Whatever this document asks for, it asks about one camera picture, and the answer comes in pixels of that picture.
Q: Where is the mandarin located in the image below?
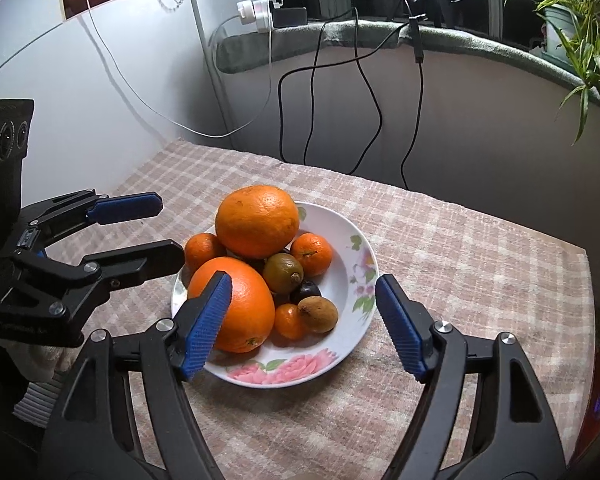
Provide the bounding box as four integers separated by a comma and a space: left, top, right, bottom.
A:
184, 233, 226, 273
290, 233, 332, 278

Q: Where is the large orange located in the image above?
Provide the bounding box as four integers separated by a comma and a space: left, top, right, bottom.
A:
214, 184, 300, 259
187, 257, 275, 353

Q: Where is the green kiwi top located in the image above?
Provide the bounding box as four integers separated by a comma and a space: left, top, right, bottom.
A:
262, 252, 304, 295

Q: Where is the floral white plate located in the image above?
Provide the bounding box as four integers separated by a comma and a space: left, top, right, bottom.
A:
171, 202, 378, 389

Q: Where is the small kumquat orange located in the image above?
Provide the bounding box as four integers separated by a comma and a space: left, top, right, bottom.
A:
274, 304, 306, 341

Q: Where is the brown kiwi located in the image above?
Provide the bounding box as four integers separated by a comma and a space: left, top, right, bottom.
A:
298, 296, 339, 334

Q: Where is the dark plum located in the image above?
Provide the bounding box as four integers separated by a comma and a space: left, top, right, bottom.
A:
289, 280, 322, 304

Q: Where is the gloved left hand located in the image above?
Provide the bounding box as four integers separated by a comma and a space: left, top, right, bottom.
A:
0, 339, 80, 382

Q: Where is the white refrigerator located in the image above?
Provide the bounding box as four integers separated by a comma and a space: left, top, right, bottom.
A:
0, 0, 224, 203

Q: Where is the grey windowsill cloth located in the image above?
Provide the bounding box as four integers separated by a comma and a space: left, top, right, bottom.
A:
212, 21, 582, 90

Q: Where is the white power strip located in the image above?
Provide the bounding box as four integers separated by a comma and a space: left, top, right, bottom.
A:
237, 0, 272, 34

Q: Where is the black power adapter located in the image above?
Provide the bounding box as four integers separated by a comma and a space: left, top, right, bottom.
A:
271, 6, 308, 29

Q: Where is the spider plant in pot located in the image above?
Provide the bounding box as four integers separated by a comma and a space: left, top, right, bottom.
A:
534, 0, 600, 142

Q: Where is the white cable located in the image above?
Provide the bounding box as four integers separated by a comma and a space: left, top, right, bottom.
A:
78, 0, 286, 140

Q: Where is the black cable middle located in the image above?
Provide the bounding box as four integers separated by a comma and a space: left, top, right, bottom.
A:
346, 6, 385, 176

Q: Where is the black cable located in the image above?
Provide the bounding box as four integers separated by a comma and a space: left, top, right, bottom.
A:
346, 6, 385, 176
277, 6, 412, 166
398, 58, 426, 191

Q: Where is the black cable left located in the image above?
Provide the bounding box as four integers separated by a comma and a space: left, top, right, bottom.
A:
277, 6, 412, 166

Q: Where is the black cable right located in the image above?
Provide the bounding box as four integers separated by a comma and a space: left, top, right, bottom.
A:
398, 58, 426, 191

